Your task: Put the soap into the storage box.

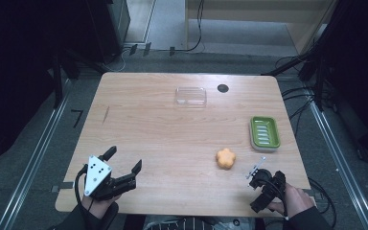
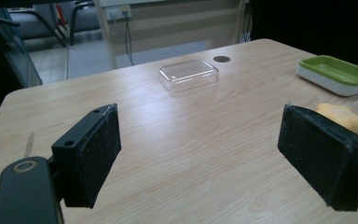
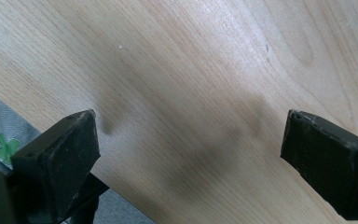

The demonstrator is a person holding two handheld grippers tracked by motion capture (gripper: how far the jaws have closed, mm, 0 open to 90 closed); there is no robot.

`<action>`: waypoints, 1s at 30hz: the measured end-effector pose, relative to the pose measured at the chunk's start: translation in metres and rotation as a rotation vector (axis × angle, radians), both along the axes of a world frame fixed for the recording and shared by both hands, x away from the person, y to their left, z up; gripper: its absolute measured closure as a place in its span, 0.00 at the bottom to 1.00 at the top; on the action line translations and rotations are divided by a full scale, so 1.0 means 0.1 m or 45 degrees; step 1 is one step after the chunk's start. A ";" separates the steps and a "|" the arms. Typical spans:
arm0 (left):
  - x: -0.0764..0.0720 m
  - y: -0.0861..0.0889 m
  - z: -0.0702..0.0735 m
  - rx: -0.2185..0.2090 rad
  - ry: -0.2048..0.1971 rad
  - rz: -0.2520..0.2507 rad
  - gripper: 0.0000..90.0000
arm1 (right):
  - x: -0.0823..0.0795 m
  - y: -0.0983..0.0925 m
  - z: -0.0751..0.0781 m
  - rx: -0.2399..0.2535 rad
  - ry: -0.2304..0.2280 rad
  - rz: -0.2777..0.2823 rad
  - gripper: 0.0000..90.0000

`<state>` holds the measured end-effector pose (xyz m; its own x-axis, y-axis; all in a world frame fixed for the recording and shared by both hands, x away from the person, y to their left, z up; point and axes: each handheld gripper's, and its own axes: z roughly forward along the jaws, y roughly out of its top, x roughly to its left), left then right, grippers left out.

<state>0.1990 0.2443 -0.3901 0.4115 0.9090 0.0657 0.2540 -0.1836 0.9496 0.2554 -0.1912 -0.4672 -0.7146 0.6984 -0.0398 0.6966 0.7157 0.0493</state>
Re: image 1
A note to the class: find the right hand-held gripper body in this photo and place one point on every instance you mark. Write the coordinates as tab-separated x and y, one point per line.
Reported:
265	182

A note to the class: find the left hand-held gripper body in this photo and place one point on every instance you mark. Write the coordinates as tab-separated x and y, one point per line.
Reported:
99	179

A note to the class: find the person's left hand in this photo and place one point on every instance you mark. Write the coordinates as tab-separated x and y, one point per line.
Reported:
98	207

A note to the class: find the person's right hand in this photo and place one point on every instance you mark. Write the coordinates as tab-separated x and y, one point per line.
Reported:
295	199

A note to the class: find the grey tape strip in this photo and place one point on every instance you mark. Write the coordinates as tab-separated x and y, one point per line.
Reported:
62	186

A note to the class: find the green soap dish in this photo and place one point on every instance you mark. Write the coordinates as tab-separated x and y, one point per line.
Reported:
264	133

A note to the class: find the clear plastic container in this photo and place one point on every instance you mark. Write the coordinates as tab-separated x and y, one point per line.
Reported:
190	97

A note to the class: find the black metal stand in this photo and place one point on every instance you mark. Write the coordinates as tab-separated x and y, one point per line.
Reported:
57	80

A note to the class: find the dark round table grommet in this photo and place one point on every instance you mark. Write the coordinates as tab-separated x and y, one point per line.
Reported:
223	88

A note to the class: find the black tripod stand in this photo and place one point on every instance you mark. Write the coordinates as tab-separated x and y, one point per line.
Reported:
316	70

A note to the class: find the dark cabinet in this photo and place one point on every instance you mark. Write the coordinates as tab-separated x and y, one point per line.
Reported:
108	28

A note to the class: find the light wooden furniture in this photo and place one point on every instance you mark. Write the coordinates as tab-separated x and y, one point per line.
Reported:
306	28

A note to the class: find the metal floor rail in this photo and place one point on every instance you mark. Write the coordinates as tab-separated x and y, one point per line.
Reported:
341	163
32	153

